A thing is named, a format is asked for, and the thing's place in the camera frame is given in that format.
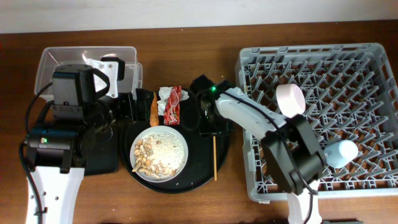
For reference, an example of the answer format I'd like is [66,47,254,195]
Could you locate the orange carrot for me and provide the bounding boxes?
[150,92,159,127]

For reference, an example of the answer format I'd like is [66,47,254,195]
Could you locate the white tissue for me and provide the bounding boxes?
[157,86,189,116]

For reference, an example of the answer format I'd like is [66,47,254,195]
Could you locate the wooden chopstick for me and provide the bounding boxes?
[213,136,218,181]

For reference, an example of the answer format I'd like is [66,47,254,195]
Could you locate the grey plate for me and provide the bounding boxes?
[129,125,189,184]

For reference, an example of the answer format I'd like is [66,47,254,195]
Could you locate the rice and food scraps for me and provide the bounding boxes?
[132,131,186,180]

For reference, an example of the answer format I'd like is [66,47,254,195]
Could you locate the blue cup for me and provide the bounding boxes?
[324,140,359,169]

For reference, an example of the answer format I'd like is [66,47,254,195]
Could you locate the red snack wrapper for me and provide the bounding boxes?
[164,86,182,126]

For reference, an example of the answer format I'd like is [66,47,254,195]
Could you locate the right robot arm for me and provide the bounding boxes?
[190,75,326,223]

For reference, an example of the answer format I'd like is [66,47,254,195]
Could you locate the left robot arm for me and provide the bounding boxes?
[19,58,140,223]

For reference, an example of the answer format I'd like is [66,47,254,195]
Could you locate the grey dishwasher rack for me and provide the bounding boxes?
[235,43,397,199]

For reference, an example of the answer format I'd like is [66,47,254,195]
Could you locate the black round tray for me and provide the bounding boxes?
[118,92,214,194]

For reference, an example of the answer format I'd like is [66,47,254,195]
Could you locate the black rectangular tray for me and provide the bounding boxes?
[85,124,119,176]

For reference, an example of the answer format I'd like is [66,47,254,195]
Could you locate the clear plastic bin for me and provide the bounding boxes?
[34,46,142,99]

